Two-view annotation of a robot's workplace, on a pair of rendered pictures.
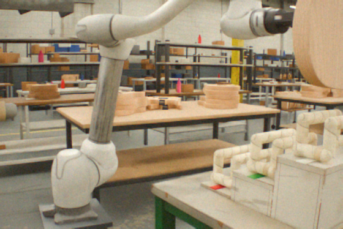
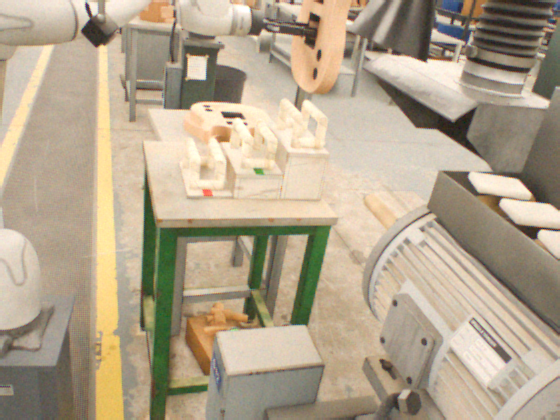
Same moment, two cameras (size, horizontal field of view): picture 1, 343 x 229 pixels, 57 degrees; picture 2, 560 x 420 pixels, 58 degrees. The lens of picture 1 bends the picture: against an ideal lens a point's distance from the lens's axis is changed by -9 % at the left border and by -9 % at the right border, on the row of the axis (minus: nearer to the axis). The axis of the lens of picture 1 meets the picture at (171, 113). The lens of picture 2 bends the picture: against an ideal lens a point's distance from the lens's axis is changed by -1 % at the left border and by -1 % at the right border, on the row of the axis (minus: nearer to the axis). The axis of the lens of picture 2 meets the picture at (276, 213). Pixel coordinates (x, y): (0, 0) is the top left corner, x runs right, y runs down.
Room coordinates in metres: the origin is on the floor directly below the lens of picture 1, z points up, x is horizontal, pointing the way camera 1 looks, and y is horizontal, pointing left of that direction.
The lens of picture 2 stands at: (0.47, 1.23, 1.68)
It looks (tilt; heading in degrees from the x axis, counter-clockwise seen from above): 28 degrees down; 283
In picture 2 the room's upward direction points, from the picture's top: 10 degrees clockwise
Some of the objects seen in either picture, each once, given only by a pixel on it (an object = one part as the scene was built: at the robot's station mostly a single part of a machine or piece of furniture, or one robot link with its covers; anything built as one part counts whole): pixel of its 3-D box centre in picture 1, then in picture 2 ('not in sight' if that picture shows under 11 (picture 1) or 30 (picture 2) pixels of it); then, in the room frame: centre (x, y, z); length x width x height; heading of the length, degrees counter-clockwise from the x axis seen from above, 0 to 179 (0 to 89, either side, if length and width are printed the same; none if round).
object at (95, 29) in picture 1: (97, 29); (21, 18); (1.31, 0.29, 1.46); 0.18 x 0.14 x 0.13; 70
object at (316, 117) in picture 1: (321, 116); (291, 110); (0.85, -0.40, 1.20); 0.20 x 0.03 x 0.03; 123
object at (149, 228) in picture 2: not in sight; (148, 248); (1.38, -0.44, 0.45); 0.05 x 0.05 x 0.90; 34
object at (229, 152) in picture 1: (237, 150); (192, 151); (1.12, -0.22, 1.04); 0.20 x 0.03 x 0.03; 123
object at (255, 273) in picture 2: not in sight; (260, 245); (0.96, -0.72, 0.45); 0.05 x 0.05 x 0.90; 34
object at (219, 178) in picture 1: (223, 180); (207, 184); (1.03, -0.17, 0.96); 0.11 x 0.03 x 0.03; 34
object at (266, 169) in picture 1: (262, 168); (258, 163); (0.90, -0.25, 1.04); 0.11 x 0.03 x 0.03; 34
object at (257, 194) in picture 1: (281, 183); (249, 169); (0.95, -0.33, 0.98); 0.27 x 0.16 x 0.09; 124
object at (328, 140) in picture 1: (329, 143); (320, 134); (0.73, -0.37, 1.15); 0.03 x 0.03 x 0.09
